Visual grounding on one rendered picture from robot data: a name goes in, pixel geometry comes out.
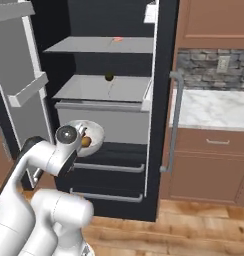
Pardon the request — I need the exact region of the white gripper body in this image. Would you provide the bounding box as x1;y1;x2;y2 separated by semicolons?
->
74;123;88;138

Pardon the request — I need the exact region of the brown chicken drumstick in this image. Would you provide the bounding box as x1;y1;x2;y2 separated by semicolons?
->
81;135;93;149

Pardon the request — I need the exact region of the white bowl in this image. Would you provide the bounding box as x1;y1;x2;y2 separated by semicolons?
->
67;119;106;158

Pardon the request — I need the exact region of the grey fridge shelf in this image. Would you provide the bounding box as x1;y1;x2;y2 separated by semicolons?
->
51;73;154;103
42;35;155;55

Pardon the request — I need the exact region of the black fridge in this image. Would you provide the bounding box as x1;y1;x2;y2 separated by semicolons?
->
0;0;181;223

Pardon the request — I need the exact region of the grey fridge door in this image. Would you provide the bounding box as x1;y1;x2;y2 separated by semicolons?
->
0;0;57;192

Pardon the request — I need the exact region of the grey crisper drawer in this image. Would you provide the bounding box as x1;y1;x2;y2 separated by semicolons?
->
54;99;152;146

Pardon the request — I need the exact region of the grey door shelf bin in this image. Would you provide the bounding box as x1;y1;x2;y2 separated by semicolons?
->
7;71;50;109
0;0;36;24

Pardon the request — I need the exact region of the brown drawer front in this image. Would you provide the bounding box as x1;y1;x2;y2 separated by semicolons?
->
174;127;244;157

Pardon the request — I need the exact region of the brown base cupboard door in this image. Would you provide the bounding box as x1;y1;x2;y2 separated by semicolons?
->
167;151;244;205

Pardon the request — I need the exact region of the grey freezer drawer handle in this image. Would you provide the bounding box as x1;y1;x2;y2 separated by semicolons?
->
72;162;146;175
69;187;144;204

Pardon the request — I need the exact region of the long grey fridge door handle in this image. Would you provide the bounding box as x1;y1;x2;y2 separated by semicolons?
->
159;70;185;175

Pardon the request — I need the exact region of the grey wall socket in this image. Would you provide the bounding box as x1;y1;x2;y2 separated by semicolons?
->
216;55;231;75

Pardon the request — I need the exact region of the brown wall cupboard door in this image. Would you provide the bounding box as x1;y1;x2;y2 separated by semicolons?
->
175;0;244;51

